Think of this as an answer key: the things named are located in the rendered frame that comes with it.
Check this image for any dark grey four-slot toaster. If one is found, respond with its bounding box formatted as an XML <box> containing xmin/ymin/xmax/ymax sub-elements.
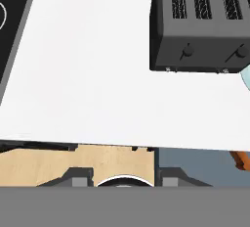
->
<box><xmin>148</xmin><ymin>0</ymin><xmax>250</xmax><ymax>75</ymax></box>

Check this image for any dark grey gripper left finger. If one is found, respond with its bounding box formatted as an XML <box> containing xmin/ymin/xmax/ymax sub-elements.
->
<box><xmin>36</xmin><ymin>166</ymin><xmax>96</xmax><ymax>188</ymax></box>

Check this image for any light wooden drawer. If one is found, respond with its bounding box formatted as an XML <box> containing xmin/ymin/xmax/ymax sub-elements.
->
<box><xmin>0</xmin><ymin>142</ymin><xmax>157</xmax><ymax>188</ymax></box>

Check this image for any black hob with grey rim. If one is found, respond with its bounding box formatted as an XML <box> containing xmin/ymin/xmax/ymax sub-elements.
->
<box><xmin>0</xmin><ymin>0</ymin><xmax>38</xmax><ymax>107</ymax></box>

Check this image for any black round thing white rim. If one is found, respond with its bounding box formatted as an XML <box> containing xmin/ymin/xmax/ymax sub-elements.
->
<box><xmin>95</xmin><ymin>174</ymin><xmax>154</xmax><ymax>188</ymax></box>

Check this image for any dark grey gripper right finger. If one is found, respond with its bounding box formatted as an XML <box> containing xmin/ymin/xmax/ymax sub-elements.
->
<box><xmin>155</xmin><ymin>166</ymin><xmax>215</xmax><ymax>188</ymax></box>

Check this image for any orange brown wooden piece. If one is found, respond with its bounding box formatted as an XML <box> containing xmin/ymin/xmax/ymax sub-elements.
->
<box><xmin>229</xmin><ymin>150</ymin><xmax>250</xmax><ymax>173</ymax></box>

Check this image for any pale blue plate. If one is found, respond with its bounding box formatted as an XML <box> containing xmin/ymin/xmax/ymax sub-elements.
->
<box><xmin>239</xmin><ymin>67</ymin><xmax>250</xmax><ymax>92</ymax></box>

